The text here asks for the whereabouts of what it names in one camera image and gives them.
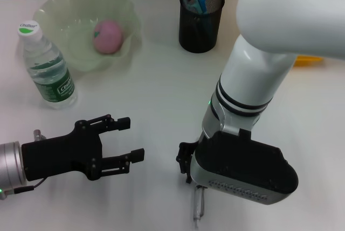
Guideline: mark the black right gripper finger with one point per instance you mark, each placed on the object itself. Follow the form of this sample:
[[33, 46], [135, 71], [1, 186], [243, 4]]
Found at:
[[184, 152], [188, 178]]

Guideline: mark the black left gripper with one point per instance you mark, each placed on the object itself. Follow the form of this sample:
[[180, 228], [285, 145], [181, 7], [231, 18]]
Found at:
[[62, 152]]

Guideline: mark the grey white pen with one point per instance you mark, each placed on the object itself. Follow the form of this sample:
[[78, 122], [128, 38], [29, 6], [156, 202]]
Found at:
[[199, 201]]

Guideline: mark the pink toy peach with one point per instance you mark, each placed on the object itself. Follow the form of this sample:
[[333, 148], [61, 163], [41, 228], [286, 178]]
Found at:
[[109, 39]]

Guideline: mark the clear green-label water bottle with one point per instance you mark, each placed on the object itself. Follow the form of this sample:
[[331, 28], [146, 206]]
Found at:
[[45, 61]]

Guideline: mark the black mesh pen holder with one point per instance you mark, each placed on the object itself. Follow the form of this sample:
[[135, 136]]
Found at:
[[199, 34]]

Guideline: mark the translucent green fruit plate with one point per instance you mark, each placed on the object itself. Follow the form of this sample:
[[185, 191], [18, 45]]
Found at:
[[81, 7]]

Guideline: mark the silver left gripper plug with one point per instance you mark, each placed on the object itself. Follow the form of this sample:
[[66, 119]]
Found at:
[[38, 134]]

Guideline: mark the yellow plastic bin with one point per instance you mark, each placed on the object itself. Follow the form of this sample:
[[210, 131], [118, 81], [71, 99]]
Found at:
[[307, 61]]

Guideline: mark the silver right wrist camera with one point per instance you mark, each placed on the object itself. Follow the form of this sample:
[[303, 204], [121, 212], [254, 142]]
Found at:
[[242, 166]]

